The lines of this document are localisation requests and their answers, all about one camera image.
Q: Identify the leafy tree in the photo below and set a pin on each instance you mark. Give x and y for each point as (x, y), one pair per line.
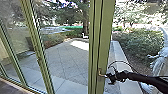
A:
(85, 20)

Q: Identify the green framed glass door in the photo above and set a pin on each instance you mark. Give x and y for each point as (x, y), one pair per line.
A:
(106, 33)

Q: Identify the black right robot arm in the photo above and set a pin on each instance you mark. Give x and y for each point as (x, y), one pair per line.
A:
(150, 81)

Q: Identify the pale outdoor bench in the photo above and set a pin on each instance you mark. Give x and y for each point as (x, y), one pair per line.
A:
(85, 35)

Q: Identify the reddish low shrub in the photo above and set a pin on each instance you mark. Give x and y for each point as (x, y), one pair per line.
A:
(50, 40)

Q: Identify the green framed glass window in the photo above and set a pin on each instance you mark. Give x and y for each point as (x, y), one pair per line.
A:
(2, 71)
(36, 50)
(11, 56)

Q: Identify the green hedge bush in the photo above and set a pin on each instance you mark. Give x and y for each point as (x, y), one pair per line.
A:
(140, 43)

